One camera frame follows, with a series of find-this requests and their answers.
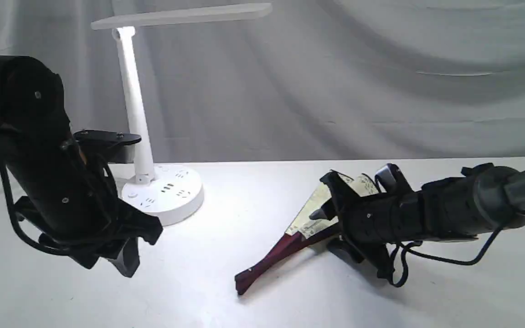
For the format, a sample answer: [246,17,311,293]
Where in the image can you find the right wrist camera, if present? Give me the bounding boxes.
[375,163,413,195]

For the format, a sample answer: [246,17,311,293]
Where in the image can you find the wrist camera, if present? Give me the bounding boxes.
[375,163,413,195]
[73,129,142,164]

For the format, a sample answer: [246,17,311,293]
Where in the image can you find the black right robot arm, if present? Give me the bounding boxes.
[309,163,525,288]

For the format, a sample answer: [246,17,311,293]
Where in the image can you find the grey backdrop curtain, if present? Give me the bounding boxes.
[0,0,525,166]

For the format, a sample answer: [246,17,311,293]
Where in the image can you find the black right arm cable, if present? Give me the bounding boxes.
[381,210,525,288]

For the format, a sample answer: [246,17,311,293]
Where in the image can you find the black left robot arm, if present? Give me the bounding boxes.
[0,56,163,277]

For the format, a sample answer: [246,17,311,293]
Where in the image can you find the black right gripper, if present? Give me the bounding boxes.
[309,170,427,279]

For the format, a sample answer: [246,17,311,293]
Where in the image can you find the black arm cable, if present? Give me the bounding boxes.
[381,210,525,288]
[0,159,69,256]

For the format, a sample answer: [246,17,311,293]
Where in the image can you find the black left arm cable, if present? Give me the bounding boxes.
[0,159,69,256]

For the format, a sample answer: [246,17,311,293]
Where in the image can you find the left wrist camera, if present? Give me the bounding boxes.
[73,129,142,164]

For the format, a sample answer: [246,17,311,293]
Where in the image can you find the white desk lamp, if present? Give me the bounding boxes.
[90,3,273,226]

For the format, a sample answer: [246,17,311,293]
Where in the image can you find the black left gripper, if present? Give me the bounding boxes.
[14,146,163,278]

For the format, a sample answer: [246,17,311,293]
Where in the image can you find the folding paper fan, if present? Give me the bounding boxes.
[234,172,381,296]

